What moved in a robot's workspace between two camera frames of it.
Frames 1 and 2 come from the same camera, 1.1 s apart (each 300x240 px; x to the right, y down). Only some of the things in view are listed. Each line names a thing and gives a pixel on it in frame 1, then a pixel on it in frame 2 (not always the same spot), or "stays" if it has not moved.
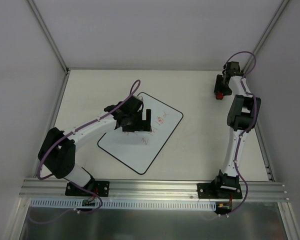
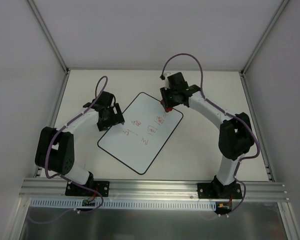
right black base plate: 214,191 stays
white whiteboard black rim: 139,150 stays
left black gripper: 136,126 to 112,120
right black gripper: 221,86 to 168,97
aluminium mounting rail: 35,189 stays
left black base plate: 100,188 stays
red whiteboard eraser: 219,96 to 167,109
